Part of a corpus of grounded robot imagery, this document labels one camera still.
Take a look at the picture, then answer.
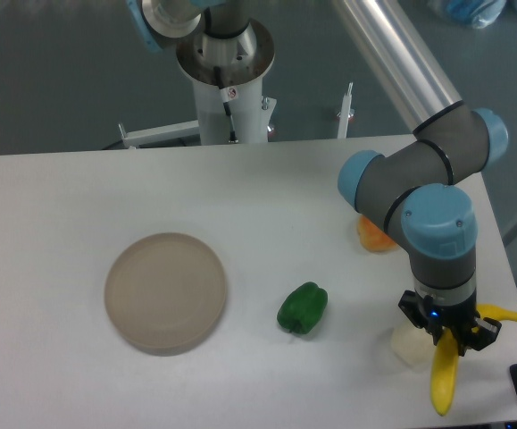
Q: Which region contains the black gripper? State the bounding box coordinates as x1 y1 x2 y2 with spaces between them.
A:
398 290 502 357

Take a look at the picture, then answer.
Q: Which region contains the orange peeled mandarin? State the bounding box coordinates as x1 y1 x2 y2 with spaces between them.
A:
356 215 398 253

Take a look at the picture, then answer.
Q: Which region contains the white frame bracket left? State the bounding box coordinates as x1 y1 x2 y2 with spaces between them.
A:
118 121 199 148

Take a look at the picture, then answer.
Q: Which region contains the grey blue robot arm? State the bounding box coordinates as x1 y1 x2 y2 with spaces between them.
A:
128 1 508 354

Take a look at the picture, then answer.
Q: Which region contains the white pear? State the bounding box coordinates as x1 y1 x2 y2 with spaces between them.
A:
390 323 435 372

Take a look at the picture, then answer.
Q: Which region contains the white frame post right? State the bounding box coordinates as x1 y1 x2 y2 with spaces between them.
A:
337 82 354 139

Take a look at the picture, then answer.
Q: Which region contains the beige round plate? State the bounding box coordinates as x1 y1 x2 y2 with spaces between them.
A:
104 232 228 356

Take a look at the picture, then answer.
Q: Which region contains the black cable on pedestal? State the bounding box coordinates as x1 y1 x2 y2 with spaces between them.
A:
213 65 240 145

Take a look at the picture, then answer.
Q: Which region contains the yellow banana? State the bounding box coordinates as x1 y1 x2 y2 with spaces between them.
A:
429 304 517 416

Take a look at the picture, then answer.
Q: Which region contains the green bell pepper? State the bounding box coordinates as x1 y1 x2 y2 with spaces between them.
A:
277 282 329 335

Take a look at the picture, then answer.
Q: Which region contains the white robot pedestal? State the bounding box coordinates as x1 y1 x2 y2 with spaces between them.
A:
177 19 277 145

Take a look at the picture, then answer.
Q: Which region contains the blue plastic bag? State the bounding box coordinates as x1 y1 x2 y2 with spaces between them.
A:
427 0 506 29

